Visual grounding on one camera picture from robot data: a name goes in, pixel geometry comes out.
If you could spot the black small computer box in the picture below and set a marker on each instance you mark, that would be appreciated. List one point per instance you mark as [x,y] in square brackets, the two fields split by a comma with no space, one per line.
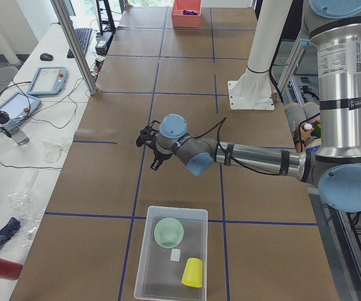
[103,44]

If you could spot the green ceramic bowl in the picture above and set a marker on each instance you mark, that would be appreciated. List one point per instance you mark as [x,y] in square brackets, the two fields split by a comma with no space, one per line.
[168,232]

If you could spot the white crumpled tissue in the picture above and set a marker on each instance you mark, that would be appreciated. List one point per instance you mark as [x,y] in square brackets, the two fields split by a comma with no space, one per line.
[54,148]

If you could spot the clear plastic bin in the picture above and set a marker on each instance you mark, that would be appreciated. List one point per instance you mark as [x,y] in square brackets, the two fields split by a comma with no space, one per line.
[158,278]

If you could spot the white label in bin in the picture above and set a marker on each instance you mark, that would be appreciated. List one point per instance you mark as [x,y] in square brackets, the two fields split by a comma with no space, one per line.
[175,255]

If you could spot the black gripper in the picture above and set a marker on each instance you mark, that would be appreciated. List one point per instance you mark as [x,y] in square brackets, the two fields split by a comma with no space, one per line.
[159,155]

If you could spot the aluminium frame post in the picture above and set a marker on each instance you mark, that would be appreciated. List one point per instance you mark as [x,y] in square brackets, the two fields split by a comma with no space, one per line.
[64,19]

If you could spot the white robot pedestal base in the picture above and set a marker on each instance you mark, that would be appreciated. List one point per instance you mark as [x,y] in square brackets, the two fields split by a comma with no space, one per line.
[252,91]

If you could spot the purple cloth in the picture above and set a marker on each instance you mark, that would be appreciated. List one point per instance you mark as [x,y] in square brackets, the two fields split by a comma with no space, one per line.
[189,13]

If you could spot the pink plastic bin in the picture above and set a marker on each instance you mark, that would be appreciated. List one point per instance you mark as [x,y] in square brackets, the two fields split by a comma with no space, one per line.
[181,21]

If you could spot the yellow plastic cup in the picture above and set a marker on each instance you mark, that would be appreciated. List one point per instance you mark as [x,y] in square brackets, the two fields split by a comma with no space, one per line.
[193,273]

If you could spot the teach pendant near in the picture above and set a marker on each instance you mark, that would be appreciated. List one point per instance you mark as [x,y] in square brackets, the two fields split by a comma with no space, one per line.
[20,106]

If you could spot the teach pendant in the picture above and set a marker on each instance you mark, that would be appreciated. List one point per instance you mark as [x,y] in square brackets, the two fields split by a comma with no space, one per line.
[20,106]
[48,81]

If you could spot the black keyboard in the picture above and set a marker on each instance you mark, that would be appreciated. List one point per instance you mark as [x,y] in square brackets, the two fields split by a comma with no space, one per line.
[83,36]

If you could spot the green handled tool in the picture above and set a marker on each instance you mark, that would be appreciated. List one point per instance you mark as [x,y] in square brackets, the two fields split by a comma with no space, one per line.
[317,130]

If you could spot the black computer mouse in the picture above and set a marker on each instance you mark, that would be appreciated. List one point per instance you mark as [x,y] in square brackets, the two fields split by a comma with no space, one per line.
[46,57]

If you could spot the folded blue umbrella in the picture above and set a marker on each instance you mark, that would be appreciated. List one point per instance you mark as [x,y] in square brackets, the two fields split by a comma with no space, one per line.
[9,230]

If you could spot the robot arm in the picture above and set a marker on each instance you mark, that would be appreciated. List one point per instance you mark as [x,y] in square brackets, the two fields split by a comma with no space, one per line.
[328,144]

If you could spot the teach pendant far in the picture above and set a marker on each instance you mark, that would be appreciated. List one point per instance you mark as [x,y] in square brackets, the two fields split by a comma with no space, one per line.
[48,81]

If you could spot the clear water bottle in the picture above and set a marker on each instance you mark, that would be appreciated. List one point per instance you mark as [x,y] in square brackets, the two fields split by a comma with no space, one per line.
[12,130]

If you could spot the crumpled clear plastic wrap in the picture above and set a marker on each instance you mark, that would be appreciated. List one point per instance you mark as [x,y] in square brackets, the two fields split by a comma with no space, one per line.
[28,213]

